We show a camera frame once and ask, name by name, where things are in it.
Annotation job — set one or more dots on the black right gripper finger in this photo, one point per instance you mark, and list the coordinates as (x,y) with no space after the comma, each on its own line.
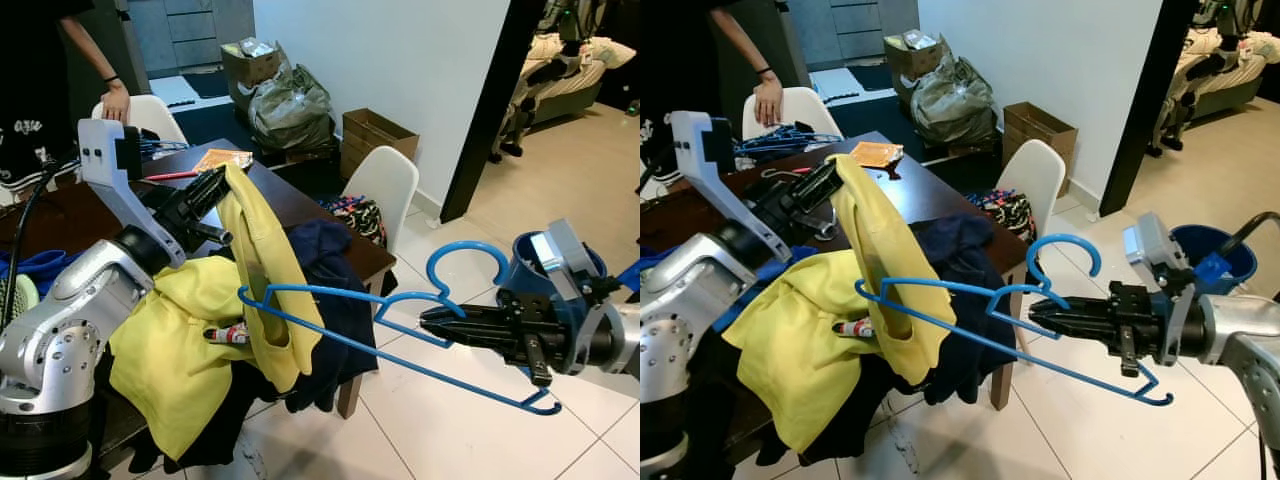
(465,314)
(475,337)
(1075,306)
(1085,330)

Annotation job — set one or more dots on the blue plastic hanger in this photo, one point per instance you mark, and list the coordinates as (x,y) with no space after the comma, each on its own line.
(1065,240)
(165,148)
(790,140)
(467,246)

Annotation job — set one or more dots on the yellow mesh shirt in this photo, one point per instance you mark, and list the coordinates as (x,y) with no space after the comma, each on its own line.
(790,350)
(180,350)

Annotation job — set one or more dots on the person's left forearm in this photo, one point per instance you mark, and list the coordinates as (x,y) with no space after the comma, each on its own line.
(748,48)
(95,55)

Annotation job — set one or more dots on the person's left hand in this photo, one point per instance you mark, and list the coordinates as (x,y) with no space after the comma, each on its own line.
(116,103)
(769,100)

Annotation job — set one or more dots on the orange packet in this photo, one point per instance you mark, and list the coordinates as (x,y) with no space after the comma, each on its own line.
(222,160)
(875,153)

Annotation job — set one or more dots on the red pen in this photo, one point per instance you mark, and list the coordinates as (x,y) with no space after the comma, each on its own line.
(170,176)

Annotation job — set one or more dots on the blue plastic bucket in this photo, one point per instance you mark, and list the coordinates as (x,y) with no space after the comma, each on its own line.
(520,270)
(1230,250)

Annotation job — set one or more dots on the white plastic chair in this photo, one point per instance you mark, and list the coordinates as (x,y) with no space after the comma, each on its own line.
(1035,175)
(385,185)
(800,105)
(150,115)

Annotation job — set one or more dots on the black floor mat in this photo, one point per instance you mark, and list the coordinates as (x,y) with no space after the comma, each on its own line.
(865,78)
(205,85)

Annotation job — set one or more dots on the olive plastic garbage bag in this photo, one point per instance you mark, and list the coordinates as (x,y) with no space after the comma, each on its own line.
(290,110)
(955,100)

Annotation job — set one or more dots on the filled brown cardboard box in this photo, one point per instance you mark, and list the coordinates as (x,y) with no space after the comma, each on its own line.
(915,58)
(250,65)

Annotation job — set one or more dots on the colourful patterned bag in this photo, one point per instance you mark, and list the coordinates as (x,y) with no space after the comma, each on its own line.
(1000,212)
(355,215)

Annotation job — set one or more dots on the red and white tube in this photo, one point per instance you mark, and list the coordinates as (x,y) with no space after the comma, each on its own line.
(858,327)
(228,334)

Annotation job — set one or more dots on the grey drawer cabinet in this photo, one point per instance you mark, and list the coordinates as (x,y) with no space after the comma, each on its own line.
(855,25)
(190,30)

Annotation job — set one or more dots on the open brown cardboard box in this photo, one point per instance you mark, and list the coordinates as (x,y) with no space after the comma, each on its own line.
(1040,132)
(375,140)

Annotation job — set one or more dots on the person in black clothes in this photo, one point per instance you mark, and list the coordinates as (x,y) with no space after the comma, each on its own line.
(35,80)
(680,70)

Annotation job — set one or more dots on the beige sofa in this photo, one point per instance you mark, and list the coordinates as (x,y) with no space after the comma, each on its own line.
(590,65)
(1240,70)

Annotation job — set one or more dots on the black humanoid robot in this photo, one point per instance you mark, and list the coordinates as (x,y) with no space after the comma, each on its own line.
(545,70)
(1200,70)

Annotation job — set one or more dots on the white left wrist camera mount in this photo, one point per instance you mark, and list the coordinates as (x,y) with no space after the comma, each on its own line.
(110,165)
(705,160)

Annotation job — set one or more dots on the black door frame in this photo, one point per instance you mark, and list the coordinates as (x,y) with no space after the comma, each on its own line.
(490,100)
(1145,100)

